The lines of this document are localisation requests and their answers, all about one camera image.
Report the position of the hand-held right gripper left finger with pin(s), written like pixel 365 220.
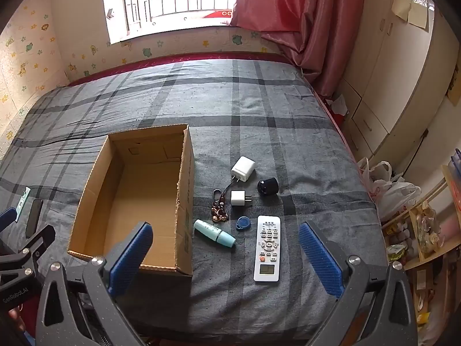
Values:
pixel 131 256

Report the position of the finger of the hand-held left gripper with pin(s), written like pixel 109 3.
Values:
pixel 34 248
pixel 7 217

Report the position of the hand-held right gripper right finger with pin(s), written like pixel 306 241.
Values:
pixel 320 259

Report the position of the white remote control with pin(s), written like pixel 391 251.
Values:
pixel 267 252

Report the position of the brown cardboard box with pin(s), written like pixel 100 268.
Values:
pixel 144 187

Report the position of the teal cosmetic bottle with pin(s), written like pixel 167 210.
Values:
pixel 214 234

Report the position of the small black cylinder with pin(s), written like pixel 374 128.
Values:
pixel 268 186

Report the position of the small white charger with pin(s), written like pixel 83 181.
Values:
pixel 237 198

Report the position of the large white charger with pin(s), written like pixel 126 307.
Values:
pixel 244 168

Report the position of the person's left hand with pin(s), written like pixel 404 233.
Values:
pixel 16 319

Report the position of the green and white card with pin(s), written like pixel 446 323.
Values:
pixel 22 202

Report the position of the black smartphone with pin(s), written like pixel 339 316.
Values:
pixel 34 214

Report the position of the green snack packet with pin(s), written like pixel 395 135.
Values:
pixel 396 253

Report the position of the blue key fob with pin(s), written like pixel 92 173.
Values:
pixel 240 222

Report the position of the white plastic bag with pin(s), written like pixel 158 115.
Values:
pixel 396 196
pixel 378 173

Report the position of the wooden shelf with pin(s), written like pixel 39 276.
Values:
pixel 432 259

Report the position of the crumpled white paper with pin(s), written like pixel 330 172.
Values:
pixel 338 104

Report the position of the grey plaid bed sheet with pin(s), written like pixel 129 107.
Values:
pixel 252 115

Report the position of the cream wardrobe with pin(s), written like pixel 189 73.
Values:
pixel 396 79

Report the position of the pink curtain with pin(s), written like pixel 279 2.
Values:
pixel 306 14

